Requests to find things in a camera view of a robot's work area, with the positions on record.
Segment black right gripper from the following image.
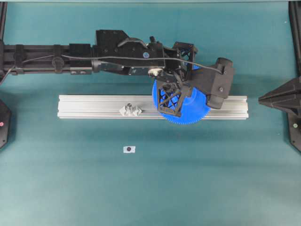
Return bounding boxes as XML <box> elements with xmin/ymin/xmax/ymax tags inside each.
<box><xmin>155</xmin><ymin>41</ymin><xmax>197</xmax><ymax>117</ymax></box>

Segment large blue plastic gear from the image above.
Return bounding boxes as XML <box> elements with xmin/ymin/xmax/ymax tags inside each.
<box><xmin>148</xmin><ymin>65</ymin><xmax>211</xmax><ymax>124</ymax></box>

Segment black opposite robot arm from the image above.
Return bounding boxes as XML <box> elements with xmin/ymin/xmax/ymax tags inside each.
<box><xmin>258</xmin><ymin>1</ymin><xmax>301</xmax><ymax>151</ymax></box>

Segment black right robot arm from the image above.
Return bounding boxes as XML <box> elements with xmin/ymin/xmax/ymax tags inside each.
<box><xmin>0</xmin><ymin>30</ymin><xmax>198</xmax><ymax>81</ymax></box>

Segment steel shaft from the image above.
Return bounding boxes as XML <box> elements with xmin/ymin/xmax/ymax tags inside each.
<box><xmin>126</xmin><ymin>103</ymin><xmax>133</xmax><ymax>111</ymax></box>

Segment silver shaft bracket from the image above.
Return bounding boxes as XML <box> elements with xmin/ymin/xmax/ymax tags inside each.
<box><xmin>119</xmin><ymin>105</ymin><xmax>142</xmax><ymax>117</ymax></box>

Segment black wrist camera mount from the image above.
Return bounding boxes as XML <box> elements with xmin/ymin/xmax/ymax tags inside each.
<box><xmin>188</xmin><ymin>57</ymin><xmax>235</xmax><ymax>109</ymax></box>

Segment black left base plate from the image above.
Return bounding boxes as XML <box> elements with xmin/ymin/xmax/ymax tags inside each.
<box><xmin>0</xmin><ymin>100</ymin><xmax>12</xmax><ymax>148</ymax></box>

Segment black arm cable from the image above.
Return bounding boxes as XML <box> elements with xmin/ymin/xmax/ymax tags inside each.
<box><xmin>0</xmin><ymin>55</ymin><xmax>224</xmax><ymax>83</ymax></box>

